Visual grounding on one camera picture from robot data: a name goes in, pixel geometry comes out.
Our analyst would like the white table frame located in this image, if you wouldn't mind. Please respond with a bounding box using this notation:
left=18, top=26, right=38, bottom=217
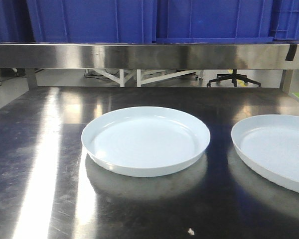
left=84, top=69, right=204, bottom=87

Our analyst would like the blue upper shelf right bin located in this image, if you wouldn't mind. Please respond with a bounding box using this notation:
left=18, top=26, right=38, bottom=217
left=156, top=0, right=273, bottom=44

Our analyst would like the black tape strip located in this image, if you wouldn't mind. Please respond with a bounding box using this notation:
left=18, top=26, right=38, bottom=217
left=285, top=43, right=298, bottom=61

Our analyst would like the blue bin far left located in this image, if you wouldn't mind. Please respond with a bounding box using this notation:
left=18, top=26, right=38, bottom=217
left=0, top=0, right=34, bottom=43

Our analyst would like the black office chair base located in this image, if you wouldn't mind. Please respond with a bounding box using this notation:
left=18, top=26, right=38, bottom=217
left=206, top=69, right=262, bottom=88

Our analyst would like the stainless steel shelf rail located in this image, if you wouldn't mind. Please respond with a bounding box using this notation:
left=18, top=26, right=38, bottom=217
left=0, top=44, right=299, bottom=70

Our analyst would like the blue bin far right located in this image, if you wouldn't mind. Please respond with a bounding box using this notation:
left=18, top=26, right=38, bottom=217
left=269, top=0, right=299, bottom=41

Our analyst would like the blue shelf bin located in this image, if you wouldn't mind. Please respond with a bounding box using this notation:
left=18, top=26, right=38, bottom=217
left=26, top=0, right=157, bottom=44
left=156, top=0, right=273, bottom=44

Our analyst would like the blue upper shelf left bin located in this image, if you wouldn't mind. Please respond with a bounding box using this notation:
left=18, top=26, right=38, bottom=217
left=26, top=0, right=157, bottom=44

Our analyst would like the light blue plate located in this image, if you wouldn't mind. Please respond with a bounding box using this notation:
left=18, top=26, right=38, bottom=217
left=81, top=106, right=211, bottom=177
left=231, top=115, right=299, bottom=193

